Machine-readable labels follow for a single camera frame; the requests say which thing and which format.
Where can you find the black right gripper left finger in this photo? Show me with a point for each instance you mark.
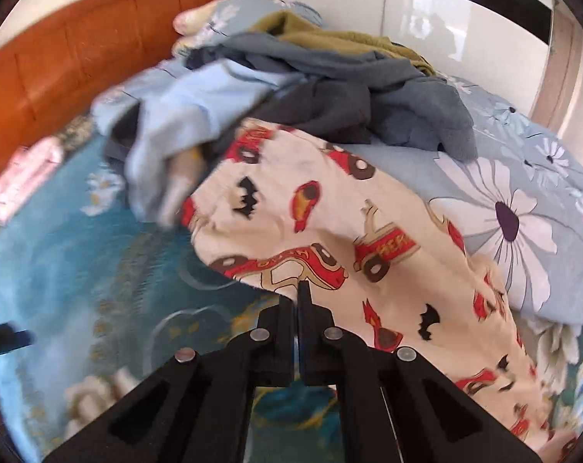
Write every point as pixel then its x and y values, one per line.
pixel 195 408

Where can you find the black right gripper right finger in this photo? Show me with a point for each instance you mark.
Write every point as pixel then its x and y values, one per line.
pixel 397 407

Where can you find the cream car-print children's garment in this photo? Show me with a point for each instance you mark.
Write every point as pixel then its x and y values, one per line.
pixel 284 208

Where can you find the teal floral bed blanket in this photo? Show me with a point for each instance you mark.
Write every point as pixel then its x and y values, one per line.
pixel 108 300

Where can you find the folded pink floral blanket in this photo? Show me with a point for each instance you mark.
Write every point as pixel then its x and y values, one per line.
pixel 27 170

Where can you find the grey-blue daisy-print duvet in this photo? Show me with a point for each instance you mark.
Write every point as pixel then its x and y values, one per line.
pixel 522 196

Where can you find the orange wooden bed headboard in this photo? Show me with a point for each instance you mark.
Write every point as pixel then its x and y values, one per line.
pixel 51 72

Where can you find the light blue shirt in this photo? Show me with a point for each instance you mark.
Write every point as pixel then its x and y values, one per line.
pixel 179 109

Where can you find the dark grey garment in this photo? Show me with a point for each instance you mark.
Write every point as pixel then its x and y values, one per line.
pixel 343 100

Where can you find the olive green garment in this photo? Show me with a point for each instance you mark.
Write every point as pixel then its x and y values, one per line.
pixel 290 28

